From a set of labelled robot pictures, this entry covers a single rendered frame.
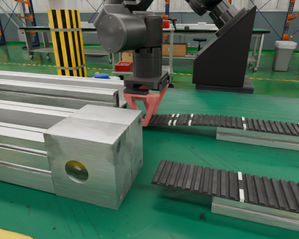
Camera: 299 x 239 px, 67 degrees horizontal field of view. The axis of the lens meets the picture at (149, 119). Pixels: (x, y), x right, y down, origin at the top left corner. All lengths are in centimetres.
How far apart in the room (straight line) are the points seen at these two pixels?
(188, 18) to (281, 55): 361
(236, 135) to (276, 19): 767
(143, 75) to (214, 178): 23
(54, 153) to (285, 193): 27
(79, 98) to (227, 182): 33
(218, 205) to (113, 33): 28
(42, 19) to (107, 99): 979
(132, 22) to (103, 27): 5
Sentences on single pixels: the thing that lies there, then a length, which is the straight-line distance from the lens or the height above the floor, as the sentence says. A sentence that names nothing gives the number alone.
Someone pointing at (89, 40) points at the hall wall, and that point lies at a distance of 915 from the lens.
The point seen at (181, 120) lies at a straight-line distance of 46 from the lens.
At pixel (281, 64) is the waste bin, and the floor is 13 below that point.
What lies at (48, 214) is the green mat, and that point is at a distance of 32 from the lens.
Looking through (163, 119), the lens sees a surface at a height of 80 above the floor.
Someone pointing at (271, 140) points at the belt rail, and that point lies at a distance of 48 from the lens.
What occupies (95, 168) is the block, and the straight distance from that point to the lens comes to 28.
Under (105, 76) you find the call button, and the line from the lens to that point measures 64.
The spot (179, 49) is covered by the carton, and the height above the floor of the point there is 37.
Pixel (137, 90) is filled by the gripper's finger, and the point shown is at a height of 87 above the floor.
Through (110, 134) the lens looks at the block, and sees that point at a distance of 26.
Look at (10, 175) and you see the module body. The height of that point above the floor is 80.
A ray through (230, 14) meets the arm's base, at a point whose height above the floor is 101.
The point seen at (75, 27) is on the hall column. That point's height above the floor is 87.
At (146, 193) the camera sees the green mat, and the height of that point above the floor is 78.
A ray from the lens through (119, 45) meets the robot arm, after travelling 36.
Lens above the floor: 100
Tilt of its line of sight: 24 degrees down
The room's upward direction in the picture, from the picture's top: straight up
